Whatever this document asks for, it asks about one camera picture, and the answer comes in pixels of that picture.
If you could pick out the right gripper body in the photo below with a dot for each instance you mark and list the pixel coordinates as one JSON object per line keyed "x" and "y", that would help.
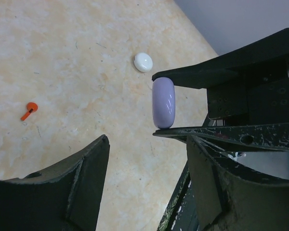
{"x": 260, "y": 95}

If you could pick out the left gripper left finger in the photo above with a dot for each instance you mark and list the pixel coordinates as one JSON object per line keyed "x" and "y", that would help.
{"x": 65, "y": 196}

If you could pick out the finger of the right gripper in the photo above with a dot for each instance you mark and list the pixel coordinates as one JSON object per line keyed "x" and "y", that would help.
{"x": 267, "y": 137}
{"x": 229, "y": 66}

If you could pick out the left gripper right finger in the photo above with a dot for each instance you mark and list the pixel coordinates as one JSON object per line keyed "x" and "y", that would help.
{"x": 232, "y": 197}

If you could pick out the purple earbud case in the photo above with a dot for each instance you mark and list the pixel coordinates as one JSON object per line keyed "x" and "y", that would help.
{"x": 163, "y": 102}

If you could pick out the white earbud charging case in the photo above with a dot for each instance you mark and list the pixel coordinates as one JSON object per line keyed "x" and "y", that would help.
{"x": 143, "y": 62}

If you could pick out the orange earbud right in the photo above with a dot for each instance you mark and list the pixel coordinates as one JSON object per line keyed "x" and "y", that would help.
{"x": 31, "y": 107}

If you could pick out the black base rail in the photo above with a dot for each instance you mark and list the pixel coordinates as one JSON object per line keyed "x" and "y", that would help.
{"x": 180, "y": 213}

